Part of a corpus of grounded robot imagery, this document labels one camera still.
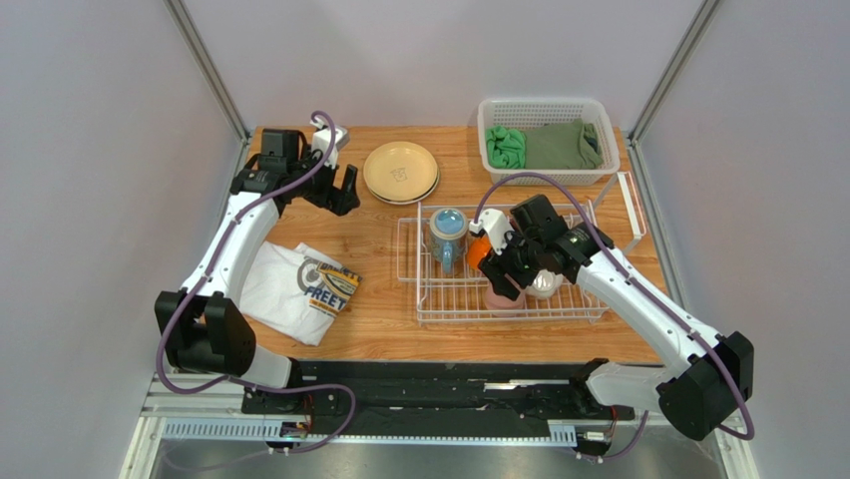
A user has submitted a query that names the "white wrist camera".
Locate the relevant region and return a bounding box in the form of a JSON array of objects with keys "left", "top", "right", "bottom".
[
  {"left": 469, "top": 209, "right": 515, "bottom": 255},
  {"left": 311, "top": 126, "right": 350, "bottom": 170}
]

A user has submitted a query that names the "left aluminium frame post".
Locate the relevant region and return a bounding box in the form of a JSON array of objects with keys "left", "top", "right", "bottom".
[{"left": 164, "top": 0, "right": 250, "bottom": 145}]

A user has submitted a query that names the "white plate teal red rim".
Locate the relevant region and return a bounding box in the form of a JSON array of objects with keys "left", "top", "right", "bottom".
[{"left": 366, "top": 167, "right": 440, "bottom": 205}]

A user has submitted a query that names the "right aluminium frame post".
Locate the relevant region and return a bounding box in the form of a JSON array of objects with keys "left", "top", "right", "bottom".
[{"left": 629, "top": 0, "right": 724, "bottom": 143}]

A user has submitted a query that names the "white wire dish rack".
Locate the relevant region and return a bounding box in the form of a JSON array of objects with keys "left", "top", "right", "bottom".
[{"left": 393, "top": 172, "right": 647, "bottom": 325}]

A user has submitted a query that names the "olive green shirt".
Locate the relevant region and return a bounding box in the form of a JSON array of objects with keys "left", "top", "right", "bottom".
[{"left": 525, "top": 119, "right": 604, "bottom": 170}]

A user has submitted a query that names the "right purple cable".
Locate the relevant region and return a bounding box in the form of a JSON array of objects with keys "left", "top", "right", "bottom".
[{"left": 472, "top": 172, "right": 756, "bottom": 462}]

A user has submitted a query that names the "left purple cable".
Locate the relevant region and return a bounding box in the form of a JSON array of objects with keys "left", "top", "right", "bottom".
[{"left": 154, "top": 110, "right": 358, "bottom": 456}]

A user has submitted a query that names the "purple cable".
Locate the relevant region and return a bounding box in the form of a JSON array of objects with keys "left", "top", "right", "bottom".
[
  {"left": 472, "top": 172, "right": 756, "bottom": 462},
  {"left": 154, "top": 110, "right": 358, "bottom": 456}
]

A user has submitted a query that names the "white plastic laundry basket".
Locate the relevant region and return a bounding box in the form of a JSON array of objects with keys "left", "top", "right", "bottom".
[{"left": 477, "top": 97, "right": 621, "bottom": 187}]

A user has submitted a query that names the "pink plastic cup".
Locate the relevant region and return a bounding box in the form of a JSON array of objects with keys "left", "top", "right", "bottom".
[{"left": 483, "top": 283, "right": 526, "bottom": 316}]

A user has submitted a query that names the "blue butterfly ceramic mug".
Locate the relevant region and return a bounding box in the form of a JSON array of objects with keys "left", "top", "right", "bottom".
[{"left": 428, "top": 208, "right": 469, "bottom": 275}]

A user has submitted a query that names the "white ceramic jar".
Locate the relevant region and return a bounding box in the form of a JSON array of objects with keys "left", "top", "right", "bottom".
[{"left": 525, "top": 269, "right": 564, "bottom": 299}]

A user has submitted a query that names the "bright green towel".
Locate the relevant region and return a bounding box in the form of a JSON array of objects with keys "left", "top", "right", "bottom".
[{"left": 485, "top": 126, "right": 527, "bottom": 170}]

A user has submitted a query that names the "aluminium frame post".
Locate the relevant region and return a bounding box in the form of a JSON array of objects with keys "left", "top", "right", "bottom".
[
  {"left": 164, "top": 0, "right": 250, "bottom": 145},
  {"left": 629, "top": 0, "right": 724, "bottom": 143}
]

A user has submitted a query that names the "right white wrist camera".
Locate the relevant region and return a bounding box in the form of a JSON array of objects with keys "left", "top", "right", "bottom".
[{"left": 469, "top": 209, "right": 515, "bottom": 255}]

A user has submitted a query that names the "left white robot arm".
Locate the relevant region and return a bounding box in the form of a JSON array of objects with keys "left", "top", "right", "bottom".
[{"left": 155, "top": 125, "right": 359, "bottom": 393}]

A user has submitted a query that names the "orange ceramic bowl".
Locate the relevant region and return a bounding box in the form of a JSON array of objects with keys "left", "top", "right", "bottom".
[{"left": 466, "top": 236, "right": 492, "bottom": 270}]

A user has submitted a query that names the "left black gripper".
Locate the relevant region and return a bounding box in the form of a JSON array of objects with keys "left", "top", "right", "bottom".
[{"left": 288, "top": 145, "right": 360, "bottom": 218}]

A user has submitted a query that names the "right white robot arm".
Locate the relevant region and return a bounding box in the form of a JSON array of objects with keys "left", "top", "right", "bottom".
[{"left": 469, "top": 195, "right": 754, "bottom": 440}]

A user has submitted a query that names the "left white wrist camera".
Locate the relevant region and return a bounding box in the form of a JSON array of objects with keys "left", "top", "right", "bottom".
[{"left": 311, "top": 126, "right": 350, "bottom": 170}]

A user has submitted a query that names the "white printed t-shirt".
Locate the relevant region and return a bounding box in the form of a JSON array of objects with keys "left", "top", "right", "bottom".
[{"left": 240, "top": 241, "right": 362, "bottom": 346}]

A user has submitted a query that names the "cream yellow plate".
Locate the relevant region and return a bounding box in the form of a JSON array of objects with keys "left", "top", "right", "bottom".
[{"left": 363, "top": 142, "right": 440, "bottom": 205}]

